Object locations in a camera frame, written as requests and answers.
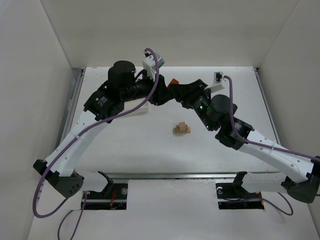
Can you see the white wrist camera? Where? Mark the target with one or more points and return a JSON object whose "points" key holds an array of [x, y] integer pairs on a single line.
{"points": [[149, 65], [218, 83]]}

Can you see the aluminium rail left side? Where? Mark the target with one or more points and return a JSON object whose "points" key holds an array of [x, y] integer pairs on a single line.
{"points": [[70, 106]]}

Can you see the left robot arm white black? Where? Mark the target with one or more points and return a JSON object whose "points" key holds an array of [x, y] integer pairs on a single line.
{"points": [[107, 103]]}

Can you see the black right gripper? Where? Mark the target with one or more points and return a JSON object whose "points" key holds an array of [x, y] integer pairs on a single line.
{"points": [[194, 90]]}

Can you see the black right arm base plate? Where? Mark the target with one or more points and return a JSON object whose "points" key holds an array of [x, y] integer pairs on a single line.
{"points": [[232, 197]]}

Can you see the orange triangular wood block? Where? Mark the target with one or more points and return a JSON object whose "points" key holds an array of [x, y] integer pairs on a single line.
{"points": [[173, 82]]}

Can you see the light wood cube block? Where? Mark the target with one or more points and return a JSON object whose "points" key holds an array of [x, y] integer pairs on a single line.
{"points": [[182, 126]]}

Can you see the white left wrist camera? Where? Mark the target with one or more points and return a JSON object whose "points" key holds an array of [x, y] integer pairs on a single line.
{"points": [[149, 65]]}

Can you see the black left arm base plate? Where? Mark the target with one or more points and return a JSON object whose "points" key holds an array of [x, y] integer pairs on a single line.
{"points": [[114, 199]]}

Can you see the long light wood block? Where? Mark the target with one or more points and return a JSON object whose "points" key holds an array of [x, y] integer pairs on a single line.
{"points": [[182, 133]]}

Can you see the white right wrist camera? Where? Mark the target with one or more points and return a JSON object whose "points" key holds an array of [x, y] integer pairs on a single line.
{"points": [[218, 83]]}

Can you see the striped dark wood block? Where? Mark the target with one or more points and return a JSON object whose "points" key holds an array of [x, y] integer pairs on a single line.
{"points": [[178, 131]]}

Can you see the aluminium rail front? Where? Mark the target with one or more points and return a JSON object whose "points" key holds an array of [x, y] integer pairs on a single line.
{"points": [[155, 176]]}

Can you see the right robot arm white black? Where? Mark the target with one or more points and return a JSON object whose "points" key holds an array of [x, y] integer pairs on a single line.
{"points": [[298, 174]]}

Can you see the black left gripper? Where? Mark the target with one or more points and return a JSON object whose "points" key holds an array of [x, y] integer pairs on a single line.
{"points": [[158, 89]]}

